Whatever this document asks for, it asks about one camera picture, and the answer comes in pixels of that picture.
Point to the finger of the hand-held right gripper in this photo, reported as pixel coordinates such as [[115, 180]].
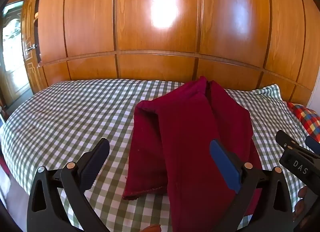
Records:
[[312, 143], [290, 144]]

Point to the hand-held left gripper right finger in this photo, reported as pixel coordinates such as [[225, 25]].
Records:
[[225, 167]]

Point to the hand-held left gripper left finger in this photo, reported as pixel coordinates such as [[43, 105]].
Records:
[[93, 164]]

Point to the dark red cloth garment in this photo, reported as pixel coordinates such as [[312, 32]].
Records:
[[185, 122]]

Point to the person's right hand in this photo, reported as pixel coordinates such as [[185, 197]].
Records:
[[301, 197]]

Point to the multicoloured checked pillow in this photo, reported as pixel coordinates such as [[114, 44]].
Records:
[[306, 117]]

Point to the green checkered bed sheet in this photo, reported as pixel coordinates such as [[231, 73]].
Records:
[[75, 112]]

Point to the wooden room door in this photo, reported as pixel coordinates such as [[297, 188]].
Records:
[[30, 71]]

